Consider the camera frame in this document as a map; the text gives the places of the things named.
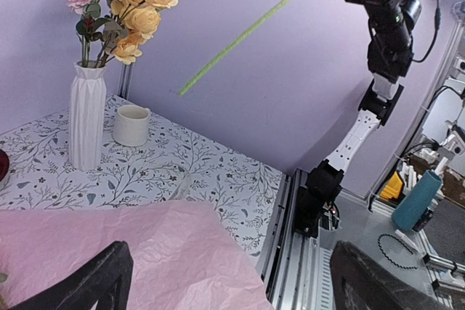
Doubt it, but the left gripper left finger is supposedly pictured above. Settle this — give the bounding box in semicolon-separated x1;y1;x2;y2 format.
13;241;134;310

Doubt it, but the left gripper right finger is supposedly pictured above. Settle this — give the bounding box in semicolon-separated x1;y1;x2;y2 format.
330;240;447;310

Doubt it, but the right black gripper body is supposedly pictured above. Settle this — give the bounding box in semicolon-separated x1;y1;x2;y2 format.
345;0;421;83

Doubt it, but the orange flower stem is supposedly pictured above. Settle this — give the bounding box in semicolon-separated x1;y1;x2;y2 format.
177;0;293;97

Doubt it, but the purple pink wrapping paper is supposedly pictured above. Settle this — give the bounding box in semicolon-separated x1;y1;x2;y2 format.
1;201;271;309

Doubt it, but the cream yellow rose stem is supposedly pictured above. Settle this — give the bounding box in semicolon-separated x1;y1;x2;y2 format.
108;0;203;66

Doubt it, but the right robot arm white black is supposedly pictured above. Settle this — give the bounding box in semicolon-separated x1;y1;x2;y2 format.
297;0;421;217

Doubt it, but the white ribbed vase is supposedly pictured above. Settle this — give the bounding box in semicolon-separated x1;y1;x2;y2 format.
68;60;107;171

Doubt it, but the black toothed belt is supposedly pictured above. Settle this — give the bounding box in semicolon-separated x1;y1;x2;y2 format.
377;234;419;271

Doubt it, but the yellow storage bin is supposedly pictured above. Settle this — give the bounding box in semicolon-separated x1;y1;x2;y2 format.
379;171;404;200

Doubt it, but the teal cylinder bottle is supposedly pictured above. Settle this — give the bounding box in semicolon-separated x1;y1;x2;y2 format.
392;170;442;232

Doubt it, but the dark red saucer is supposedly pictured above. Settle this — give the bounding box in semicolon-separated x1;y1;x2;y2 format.
0;150;10;182

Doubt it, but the floral patterned tablecloth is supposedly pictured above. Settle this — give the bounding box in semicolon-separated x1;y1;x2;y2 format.
1;95;282;261

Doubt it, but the cream mug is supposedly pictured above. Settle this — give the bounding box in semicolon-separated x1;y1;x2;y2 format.
113;105;151;147

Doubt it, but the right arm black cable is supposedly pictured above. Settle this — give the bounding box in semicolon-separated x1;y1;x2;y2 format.
410;0;442;64

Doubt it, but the front aluminium rail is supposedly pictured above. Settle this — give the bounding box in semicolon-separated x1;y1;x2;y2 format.
256;169;334;310

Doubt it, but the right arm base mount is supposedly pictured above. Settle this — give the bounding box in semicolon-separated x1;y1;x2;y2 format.
294;185;341;238

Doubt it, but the right aluminium frame post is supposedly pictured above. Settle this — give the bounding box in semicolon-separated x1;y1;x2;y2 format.
118;63;134;99

